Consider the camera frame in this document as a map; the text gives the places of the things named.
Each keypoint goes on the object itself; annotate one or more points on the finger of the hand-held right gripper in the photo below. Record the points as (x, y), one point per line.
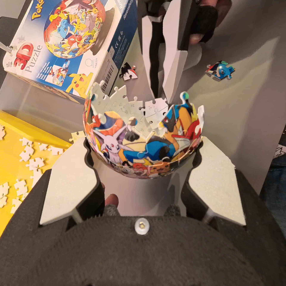
(172, 33)
(146, 44)

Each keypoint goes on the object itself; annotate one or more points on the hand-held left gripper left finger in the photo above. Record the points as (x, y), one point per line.
(64, 190)

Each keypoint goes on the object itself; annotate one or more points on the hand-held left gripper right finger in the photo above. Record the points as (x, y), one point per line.
(219, 190)

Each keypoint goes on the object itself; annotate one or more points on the white joined puzzle pieces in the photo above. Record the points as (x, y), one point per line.
(156, 107)
(221, 70)

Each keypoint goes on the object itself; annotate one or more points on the yellow cardboard box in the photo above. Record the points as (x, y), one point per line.
(22, 134)

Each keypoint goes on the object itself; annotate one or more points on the colourful puzzle ball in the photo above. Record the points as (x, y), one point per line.
(134, 156)

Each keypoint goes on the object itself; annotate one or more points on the black red white puzzle piece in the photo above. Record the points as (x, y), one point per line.
(127, 72)

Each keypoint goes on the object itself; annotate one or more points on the pile of white puzzle pieces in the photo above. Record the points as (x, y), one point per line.
(26, 154)

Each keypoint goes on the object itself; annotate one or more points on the single white puzzle piece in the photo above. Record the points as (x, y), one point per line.
(74, 135)

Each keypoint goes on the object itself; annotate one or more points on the blue white puzzle box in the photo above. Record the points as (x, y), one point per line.
(38, 67)

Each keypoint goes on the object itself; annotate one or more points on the person's left hand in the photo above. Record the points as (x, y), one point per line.
(111, 199)

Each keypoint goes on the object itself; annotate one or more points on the person's blue jeans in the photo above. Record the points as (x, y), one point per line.
(274, 178)

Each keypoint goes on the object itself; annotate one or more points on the clear plastic strip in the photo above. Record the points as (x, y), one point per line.
(5, 47)

